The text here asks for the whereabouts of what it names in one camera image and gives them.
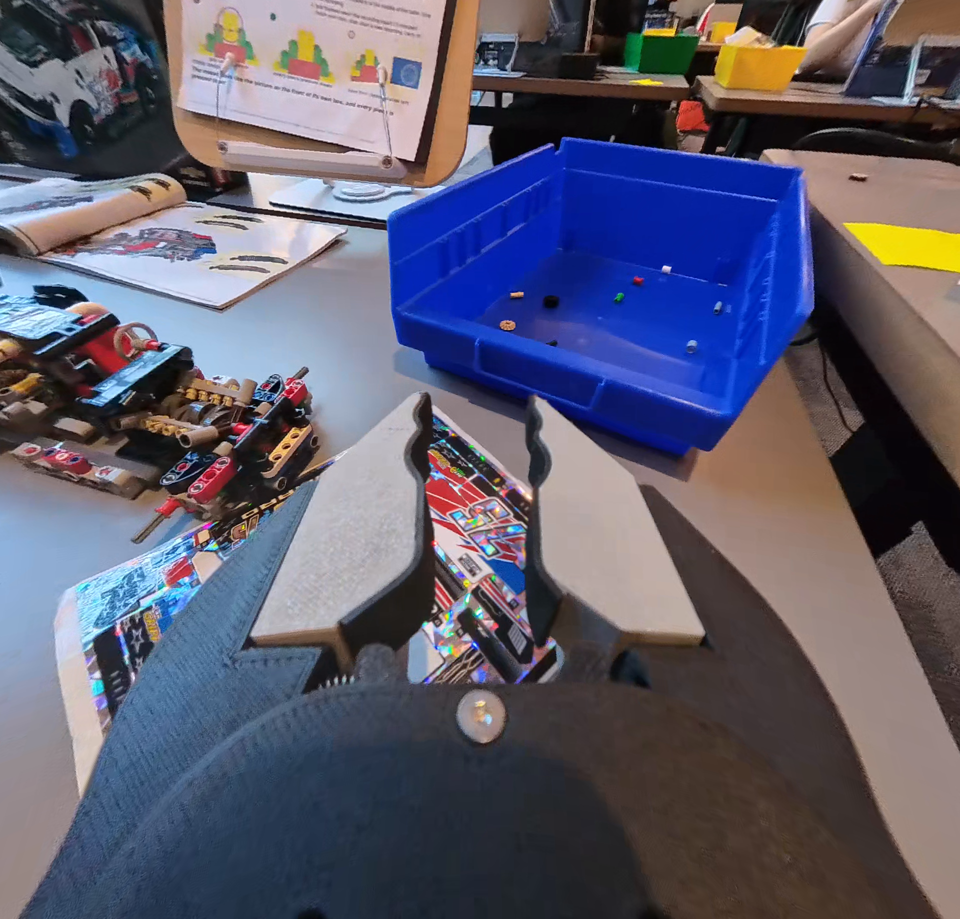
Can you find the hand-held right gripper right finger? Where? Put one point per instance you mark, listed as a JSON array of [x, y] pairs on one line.
[[615, 559]]

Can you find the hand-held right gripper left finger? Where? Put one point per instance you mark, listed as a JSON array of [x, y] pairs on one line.
[[345, 551]]

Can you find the holographic sticker sheet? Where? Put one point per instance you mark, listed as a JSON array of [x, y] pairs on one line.
[[465, 514]]

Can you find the grey desk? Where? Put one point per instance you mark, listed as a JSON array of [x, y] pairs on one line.
[[337, 349]]

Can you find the toy brick car front chassis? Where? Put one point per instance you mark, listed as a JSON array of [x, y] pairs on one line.
[[225, 439]]

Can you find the blue storage bin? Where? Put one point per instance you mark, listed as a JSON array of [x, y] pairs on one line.
[[465, 259]]

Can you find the open instruction booklet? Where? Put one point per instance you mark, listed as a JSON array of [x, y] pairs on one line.
[[187, 259]]

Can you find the cluttered grey table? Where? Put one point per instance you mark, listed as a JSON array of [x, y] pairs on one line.
[[885, 304]]

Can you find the yellow paper sheet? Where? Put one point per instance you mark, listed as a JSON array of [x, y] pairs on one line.
[[907, 244]]

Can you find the brown background table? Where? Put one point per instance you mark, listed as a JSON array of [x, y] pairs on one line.
[[570, 85], [787, 101]]

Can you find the small green bin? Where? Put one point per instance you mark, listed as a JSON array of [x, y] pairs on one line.
[[660, 53]]

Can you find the yellow bin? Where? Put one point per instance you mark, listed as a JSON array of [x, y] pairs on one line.
[[757, 68], [724, 32]]

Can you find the black toy set box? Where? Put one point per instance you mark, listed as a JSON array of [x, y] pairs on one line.
[[75, 71]]

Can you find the clear stand with blue card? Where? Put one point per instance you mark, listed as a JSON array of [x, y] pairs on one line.
[[885, 64]]

